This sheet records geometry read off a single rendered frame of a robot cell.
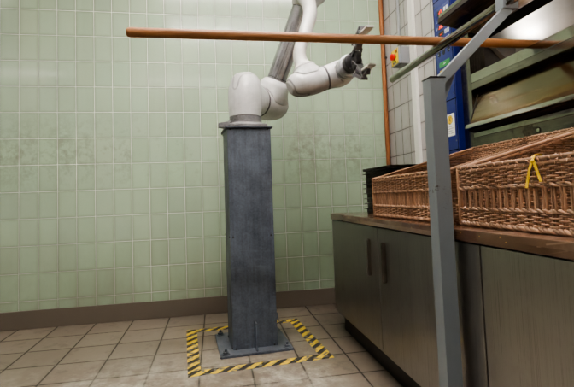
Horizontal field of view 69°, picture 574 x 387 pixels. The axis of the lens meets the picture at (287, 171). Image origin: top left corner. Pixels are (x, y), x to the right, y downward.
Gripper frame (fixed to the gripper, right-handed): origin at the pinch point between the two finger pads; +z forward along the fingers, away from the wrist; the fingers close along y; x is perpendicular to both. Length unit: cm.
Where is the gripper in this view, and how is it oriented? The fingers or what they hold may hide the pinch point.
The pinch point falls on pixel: (370, 46)
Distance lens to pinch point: 156.7
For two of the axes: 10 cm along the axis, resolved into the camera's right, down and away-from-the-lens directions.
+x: -9.8, 0.3, -1.9
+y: 0.4, 10.0, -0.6
